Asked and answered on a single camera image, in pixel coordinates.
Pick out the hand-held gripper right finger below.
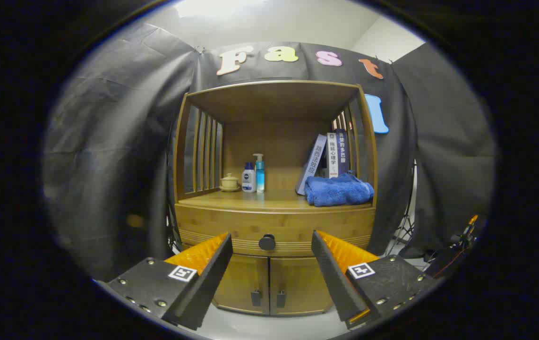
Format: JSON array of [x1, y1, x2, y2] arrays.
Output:
[[311, 230, 444, 330]]

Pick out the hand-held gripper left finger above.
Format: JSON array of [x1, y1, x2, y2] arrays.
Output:
[[95, 232, 234, 331]]

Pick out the wooden countertop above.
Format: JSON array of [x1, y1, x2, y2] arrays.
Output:
[[179, 189, 375, 212]]

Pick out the wooden cabinet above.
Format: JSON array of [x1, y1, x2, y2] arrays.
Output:
[[173, 79, 378, 316]]

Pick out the blue towel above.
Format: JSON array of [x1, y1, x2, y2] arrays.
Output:
[[304, 171, 375, 207]]

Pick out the black tripod stand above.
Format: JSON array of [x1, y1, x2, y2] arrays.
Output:
[[385, 208, 416, 258]]

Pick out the beige lidded teacup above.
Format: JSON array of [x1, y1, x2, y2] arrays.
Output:
[[219, 173, 241, 192]]

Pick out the white bottle with blue cap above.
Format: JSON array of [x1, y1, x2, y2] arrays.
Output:
[[241, 162, 257, 193]]

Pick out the blue pump bottle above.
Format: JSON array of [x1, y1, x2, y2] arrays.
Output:
[[252, 153, 266, 193]]

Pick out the grey book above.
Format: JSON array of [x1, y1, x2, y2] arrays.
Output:
[[295, 134, 328, 196]]

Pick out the dark device with orange part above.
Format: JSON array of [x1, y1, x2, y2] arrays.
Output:
[[428, 215, 480, 279]]

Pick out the white-spine book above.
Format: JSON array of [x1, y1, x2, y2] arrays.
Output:
[[326, 132, 339, 179]]

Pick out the dark blue book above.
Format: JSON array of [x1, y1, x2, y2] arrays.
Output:
[[335, 128, 349, 176]]

